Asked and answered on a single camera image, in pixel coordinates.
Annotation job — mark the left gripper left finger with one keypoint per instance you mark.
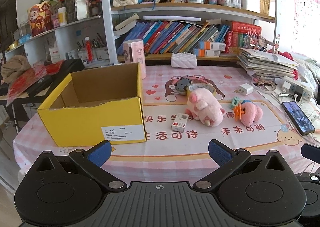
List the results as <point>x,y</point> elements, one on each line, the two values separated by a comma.
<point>90,162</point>

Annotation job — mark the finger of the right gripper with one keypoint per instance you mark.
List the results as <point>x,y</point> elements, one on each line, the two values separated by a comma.
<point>310,151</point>

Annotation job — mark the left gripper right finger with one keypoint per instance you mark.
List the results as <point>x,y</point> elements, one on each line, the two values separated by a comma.
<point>230,163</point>

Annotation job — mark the small pink plush toy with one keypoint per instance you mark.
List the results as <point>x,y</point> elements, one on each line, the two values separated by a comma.
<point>248,113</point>

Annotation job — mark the large pink plush pig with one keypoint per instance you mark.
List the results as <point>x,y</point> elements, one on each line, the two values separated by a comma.
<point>203,106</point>

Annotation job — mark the small white red box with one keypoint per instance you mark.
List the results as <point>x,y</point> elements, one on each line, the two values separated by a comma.
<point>180,122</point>

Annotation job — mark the white charger plug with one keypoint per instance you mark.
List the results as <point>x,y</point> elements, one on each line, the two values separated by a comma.
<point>246,89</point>

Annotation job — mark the black smartphone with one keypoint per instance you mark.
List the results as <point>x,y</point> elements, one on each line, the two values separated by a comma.
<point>301,122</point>

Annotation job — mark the yellow cardboard box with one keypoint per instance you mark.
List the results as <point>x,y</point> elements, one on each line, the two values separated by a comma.
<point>97,104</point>

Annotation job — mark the white power strip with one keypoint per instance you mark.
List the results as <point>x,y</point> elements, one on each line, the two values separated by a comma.
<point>297,90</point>

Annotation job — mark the black electronic keyboard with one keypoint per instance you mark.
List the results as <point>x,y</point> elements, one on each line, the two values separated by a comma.
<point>69,66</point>

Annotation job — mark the stack of papers and notebooks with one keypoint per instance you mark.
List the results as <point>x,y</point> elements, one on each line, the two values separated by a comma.
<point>266,65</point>

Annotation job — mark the red packaged decorations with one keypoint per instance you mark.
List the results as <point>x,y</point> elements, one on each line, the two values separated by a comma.
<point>30,77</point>

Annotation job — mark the white quilted pouch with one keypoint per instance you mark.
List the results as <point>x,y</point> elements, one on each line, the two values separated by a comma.
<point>183,60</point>

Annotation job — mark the orange white box lower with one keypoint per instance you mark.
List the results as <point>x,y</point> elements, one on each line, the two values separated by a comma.
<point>206,53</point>

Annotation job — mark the orange white box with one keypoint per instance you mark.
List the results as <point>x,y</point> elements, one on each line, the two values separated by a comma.
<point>216,46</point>
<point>206,53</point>

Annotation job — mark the orange white box upper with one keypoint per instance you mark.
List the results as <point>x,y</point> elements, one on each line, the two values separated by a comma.
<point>216,46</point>

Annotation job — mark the pink cartoon cylinder cup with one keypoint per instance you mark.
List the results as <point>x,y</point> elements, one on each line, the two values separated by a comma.
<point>134,53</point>

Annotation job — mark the beige cloth bundle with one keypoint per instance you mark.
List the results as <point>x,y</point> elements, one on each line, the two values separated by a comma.
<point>13,68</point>

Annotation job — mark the red dictionary book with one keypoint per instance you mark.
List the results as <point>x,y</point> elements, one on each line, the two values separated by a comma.
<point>242,27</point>

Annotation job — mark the white pen holder box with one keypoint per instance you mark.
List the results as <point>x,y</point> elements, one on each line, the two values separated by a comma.
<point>251,5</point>

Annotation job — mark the white milk carton box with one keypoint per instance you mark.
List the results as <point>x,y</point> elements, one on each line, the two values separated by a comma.
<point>82,9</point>

